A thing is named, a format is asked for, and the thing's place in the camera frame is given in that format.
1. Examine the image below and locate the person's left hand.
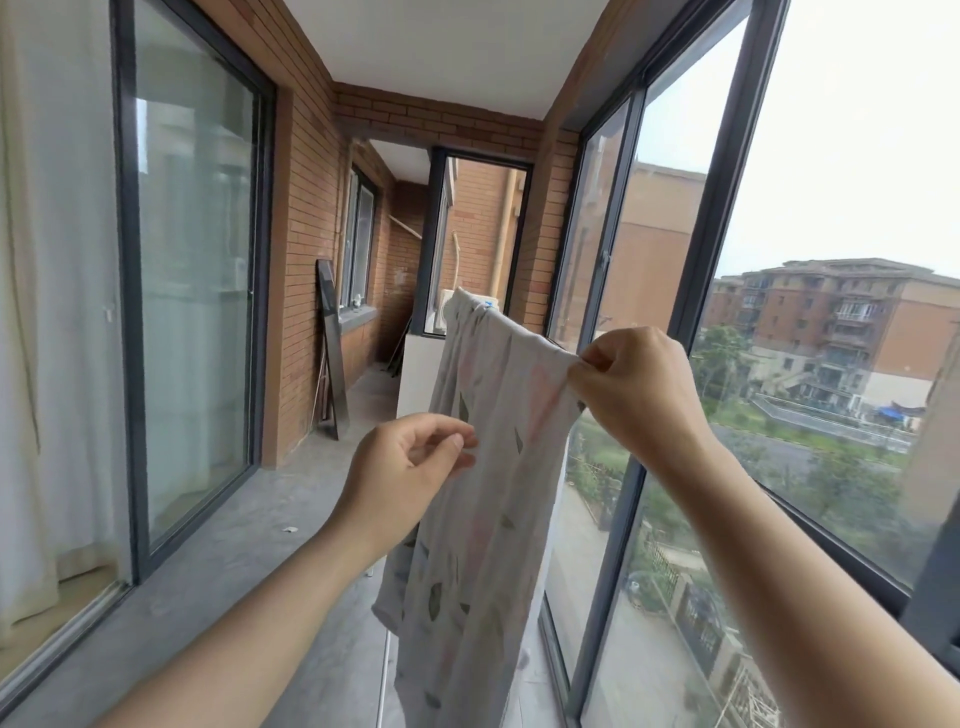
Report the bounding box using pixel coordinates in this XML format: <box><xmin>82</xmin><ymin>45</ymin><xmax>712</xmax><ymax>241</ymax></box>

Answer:
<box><xmin>328</xmin><ymin>413</ymin><xmax>480</xmax><ymax>561</ymax></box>

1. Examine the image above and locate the person's right forearm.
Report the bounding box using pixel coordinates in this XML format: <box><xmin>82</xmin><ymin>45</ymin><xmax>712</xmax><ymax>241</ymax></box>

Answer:
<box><xmin>648</xmin><ymin>431</ymin><xmax>960</xmax><ymax>728</ymax></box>

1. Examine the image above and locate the white curtain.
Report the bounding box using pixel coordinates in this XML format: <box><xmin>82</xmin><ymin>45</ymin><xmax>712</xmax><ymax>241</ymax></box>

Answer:
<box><xmin>0</xmin><ymin>0</ymin><xmax>132</xmax><ymax>650</ymax></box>

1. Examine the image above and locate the dark-framed balcony window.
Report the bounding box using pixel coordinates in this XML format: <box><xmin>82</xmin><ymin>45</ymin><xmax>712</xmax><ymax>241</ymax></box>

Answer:
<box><xmin>538</xmin><ymin>0</ymin><xmax>960</xmax><ymax>728</ymax></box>

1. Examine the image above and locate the white leaf-print cloth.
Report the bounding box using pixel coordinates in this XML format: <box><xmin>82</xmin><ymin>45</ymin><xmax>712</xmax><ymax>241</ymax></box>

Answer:
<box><xmin>372</xmin><ymin>287</ymin><xmax>587</xmax><ymax>728</ymax></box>

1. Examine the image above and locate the dark leaning board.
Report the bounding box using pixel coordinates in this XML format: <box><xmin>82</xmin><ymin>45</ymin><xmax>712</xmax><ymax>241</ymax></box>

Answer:
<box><xmin>315</xmin><ymin>258</ymin><xmax>351</xmax><ymax>442</ymax></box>

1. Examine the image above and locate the person's left forearm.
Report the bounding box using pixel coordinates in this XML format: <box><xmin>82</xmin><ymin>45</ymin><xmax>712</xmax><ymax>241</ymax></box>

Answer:
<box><xmin>93</xmin><ymin>513</ymin><xmax>387</xmax><ymax>728</ymax></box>

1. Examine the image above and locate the person's right hand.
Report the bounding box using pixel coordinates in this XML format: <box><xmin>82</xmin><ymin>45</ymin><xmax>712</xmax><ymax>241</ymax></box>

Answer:
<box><xmin>565</xmin><ymin>325</ymin><xmax>719</xmax><ymax>471</ymax></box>

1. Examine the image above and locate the brown apartment building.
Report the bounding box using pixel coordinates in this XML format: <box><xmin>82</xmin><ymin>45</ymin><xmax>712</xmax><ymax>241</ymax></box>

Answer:
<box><xmin>705</xmin><ymin>258</ymin><xmax>960</xmax><ymax>436</ymax></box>

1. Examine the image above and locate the white low cabinet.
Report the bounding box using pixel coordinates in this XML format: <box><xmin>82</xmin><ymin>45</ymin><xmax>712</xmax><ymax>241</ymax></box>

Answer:
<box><xmin>396</xmin><ymin>333</ymin><xmax>451</xmax><ymax>419</ymax></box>

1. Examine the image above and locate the dark-framed end window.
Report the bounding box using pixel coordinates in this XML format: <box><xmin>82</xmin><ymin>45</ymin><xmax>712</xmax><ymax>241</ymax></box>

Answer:
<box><xmin>409</xmin><ymin>145</ymin><xmax>535</xmax><ymax>340</ymax></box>

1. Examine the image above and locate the small dark-framed wall window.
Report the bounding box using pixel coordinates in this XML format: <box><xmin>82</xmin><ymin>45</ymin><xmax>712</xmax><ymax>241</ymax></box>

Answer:
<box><xmin>339</xmin><ymin>166</ymin><xmax>379</xmax><ymax>312</ymax></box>

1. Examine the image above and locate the dark-framed sliding glass door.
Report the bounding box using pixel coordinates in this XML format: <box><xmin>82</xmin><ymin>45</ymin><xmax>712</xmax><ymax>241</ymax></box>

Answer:
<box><xmin>111</xmin><ymin>0</ymin><xmax>279</xmax><ymax>585</ymax></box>

